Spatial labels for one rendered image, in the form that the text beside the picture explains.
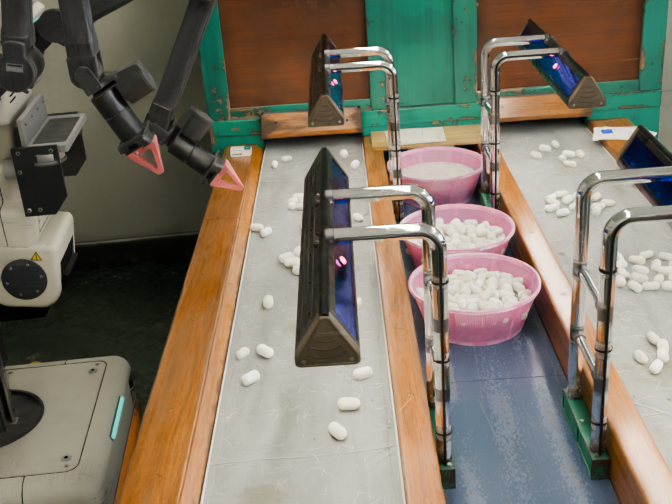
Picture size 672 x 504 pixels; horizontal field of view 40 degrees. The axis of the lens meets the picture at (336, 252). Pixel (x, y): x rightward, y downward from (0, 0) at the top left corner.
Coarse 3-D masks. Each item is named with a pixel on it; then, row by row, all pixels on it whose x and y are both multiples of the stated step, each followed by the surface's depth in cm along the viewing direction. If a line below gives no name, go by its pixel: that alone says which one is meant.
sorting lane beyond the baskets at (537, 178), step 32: (576, 128) 282; (512, 160) 260; (544, 160) 258; (576, 160) 257; (608, 160) 255; (544, 192) 237; (608, 192) 234; (640, 192) 233; (544, 224) 219; (640, 224) 215; (640, 320) 176; (640, 384) 157
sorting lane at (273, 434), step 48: (288, 192) 250; (288, 240) 221; (240, 288) 200; (288, 288) 198; (240, 336) 181; (288, 336) 180; (384, 336) 177; (240, 384) 165; (288, 384) 164; (336, 384) 163; (384, 384) 162; (240, 432) 152; (288, 432) 151; (384, 432) 150; (240, 480) 141; (288, 480) 140; (336, 480) 140; (384, 480) 139
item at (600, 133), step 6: (594, 132) 270; (600, 132) 268; (606, 132) 267; (612, 132) 267; (618, 132) 267; (624, 132) 267; (630, 132) 266; (654, 132) 266; (594, 138) 265; (600, 138) 264; (606, 138) 263; (612, 138) 262; (618, 138) 262; (624, 138) 262
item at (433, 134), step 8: (416, 128) 280; (424, 128) 279; (432, 128) 279; (440, 128) 279; (400, 136) 274; (408, 136) 274; (416, 136) 273; (424, 136) 273; (432, 136) 272; (440, 136) 272
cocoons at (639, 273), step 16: (560, 192) 232; (544, 208) 225; (592, 208) 224; (640, 256) 196; (624, 272) 190; (640, 272) 192; (640, 288) 185; (656, 288) 185; (656, 336) 167; (640, 352) 163; (656, 368) 158
